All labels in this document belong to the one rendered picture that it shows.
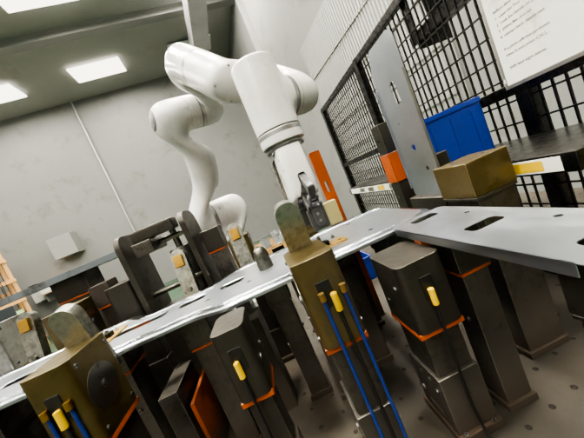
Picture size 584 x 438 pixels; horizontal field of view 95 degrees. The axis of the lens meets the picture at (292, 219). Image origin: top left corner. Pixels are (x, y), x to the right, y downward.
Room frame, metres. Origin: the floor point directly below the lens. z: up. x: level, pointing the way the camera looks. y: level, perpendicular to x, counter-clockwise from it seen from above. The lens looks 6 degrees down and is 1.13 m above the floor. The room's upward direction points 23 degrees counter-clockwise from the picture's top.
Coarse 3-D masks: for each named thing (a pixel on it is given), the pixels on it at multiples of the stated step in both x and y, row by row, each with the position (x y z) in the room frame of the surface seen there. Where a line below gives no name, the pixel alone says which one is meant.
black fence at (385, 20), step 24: (384, 24) 0.96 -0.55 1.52; (408, 48) 0.90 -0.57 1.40; (480, 48) 0.67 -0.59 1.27; (360, 72) 1.22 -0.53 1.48; (552, 72) 0.53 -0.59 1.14; (432, 96) 0.88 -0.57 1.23; (504, 96) 0.64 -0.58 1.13; (528, 96) 0.59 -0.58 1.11; (360, 120) 1.41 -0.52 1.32; (504, 120) 0.67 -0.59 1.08; (528, 120) 0.60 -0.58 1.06; (336, 144) 1.83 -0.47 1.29; (360, 144) 1.51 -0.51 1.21; (360, 168) 1.63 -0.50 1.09; (552, 192) 0.60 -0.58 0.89
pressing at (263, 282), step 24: (360, 216) 0.66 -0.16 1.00; (384, 216) 0.56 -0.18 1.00; (408, 216) 0.48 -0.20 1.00; (312, 240) 0.63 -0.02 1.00; (360, 240) 0.47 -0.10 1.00; (216, 288) 0.56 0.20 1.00; (240, 288) 0.48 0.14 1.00; (264, 288) 0.44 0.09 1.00; (168, 312) 0.53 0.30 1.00; (192, 312) 0.46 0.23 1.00; (216, 312) 0.43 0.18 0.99; (120, 336) 0.50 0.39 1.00; (144, 336) 0.45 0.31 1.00; (48, 360) 0.56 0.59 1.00; (0, 384) 0.53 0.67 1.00; (0, 408) 0.42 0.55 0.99
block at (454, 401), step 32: (384, 256) 0.40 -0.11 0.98; (416, 256) 0.35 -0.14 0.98; (384, 288) 0.40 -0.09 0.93; (416, 288) 0.34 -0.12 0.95; (448, 288) 0.34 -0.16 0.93; (416, 320) 0.34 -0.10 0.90; (448, 320) 0.34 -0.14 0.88; (416, 352) 0.39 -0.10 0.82; (448, 352) 0.35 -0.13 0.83; (448, 384) 0.34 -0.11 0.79; (480, 384) 0.35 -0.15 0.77; (448, 416) 0.35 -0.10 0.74; (480, 416) 0.33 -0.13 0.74
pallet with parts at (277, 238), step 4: (272, 232) 6.35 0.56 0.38; (276, 232) 6.02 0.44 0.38; (280, 232) 5.91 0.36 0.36; (268, 236) 5.91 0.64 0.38; (272, 236) 5.90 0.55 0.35; (276, 236) 5.84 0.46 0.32; (280, 236) 5.80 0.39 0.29; (260, 240) 5.86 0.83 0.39; (264, 240) 5.81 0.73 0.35; (268, 240) 5.84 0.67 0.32; (272, 240) 6.65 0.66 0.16; (276, 240) 5.80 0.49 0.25; (280, 240) 5.82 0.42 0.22; (256, 244) 7.05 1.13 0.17; (260, 244) 6.79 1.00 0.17; (264, 244) 5.80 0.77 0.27; (268, 244) 5.81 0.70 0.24; (272, 244) 6.02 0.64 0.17; (276, 244) 5.79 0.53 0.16; (280, 244) 5.78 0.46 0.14; (284, 244) 5.79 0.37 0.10; (268, 248) 5.81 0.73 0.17; (272, 248) 5.77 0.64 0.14; (268, 252) 5.75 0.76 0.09; (272, 252) 5.76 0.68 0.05
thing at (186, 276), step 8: (176, 256) 0.66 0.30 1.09; (184, 256) 0.67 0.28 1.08; (176, 264) 0.66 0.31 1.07; (184, 264) 0.66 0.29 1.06; (176, 272) 0.66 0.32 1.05; (184, 272) 0.66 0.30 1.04; (192, 272) 0.67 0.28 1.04; (184, 280) 0.66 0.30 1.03; (192, 280) 0.66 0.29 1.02; (184, 288) 0.65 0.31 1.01; (192, 288) 0.65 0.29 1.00; (200, 288) 0.67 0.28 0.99
